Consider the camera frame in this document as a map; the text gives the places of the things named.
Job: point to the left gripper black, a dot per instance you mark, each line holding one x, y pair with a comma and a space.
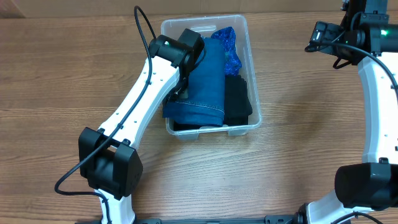
183, 92

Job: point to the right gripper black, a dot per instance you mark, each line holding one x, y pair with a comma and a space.
348, 57

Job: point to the blue denim cloth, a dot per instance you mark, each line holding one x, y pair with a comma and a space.
208, 78

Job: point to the shiny blue sequin cloth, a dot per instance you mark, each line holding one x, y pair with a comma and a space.
227, 37

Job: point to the black cloth with band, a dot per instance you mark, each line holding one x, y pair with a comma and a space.
237, 99

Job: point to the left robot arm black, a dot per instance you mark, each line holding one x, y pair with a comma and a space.
110, 162

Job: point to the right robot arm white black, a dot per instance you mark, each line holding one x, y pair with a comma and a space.
366, 39

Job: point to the clear plastic storage bin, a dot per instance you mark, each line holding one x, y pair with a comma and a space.
206, 26

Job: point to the cardboard wall panel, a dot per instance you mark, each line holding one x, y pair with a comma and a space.
84, 8

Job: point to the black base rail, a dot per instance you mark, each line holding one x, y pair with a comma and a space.
268, 219

